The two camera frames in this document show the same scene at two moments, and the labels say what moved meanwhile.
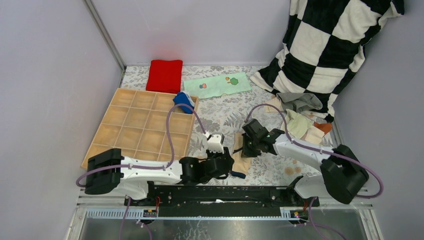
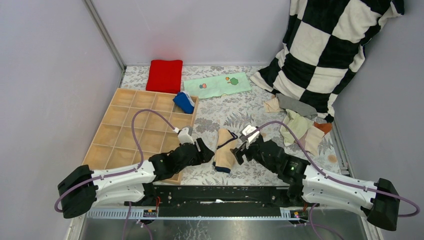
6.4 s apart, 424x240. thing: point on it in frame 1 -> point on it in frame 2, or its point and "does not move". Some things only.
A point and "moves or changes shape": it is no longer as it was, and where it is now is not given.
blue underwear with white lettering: x=184 y=98 does not move
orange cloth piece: x=325 y=127 does not move
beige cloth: x=240 y=165 moves or changes shape
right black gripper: x=246 y=152 -> x=247 y=150
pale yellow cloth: x=297 y=125 does not move
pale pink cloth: x=314 y=135 does not move
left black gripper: x=217 y=154 -> x=205 y=155
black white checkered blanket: x=324 y=42 does not move
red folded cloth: x=165 y=76 does not move
